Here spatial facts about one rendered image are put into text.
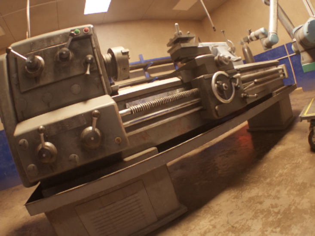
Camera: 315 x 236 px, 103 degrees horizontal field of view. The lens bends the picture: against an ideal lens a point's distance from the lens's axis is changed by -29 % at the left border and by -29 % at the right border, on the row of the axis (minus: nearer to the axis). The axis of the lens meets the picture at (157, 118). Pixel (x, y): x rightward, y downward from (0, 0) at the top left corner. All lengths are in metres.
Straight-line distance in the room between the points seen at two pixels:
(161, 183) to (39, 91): 0.85
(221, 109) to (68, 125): 0.89
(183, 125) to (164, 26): 4.86
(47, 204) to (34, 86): 0.58
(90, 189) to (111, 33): 4.54
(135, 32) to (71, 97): 4.42
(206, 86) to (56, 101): 0.87
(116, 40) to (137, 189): 4.34
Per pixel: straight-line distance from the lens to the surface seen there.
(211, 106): 1.12
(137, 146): 1.03
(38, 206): 0.90
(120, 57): 1.21
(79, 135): 0.80
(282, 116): 2.33
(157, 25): 5.70
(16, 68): 1.07
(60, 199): 0.86
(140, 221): 1.08
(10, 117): 1.02
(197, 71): 1.22
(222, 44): 1.93
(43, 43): 1.08
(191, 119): 1.21
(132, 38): 5.10
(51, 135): 0.81
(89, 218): 1.01
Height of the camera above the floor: 0.69
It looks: 3 degrees down
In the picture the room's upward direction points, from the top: 18 degrees counter-clockwise
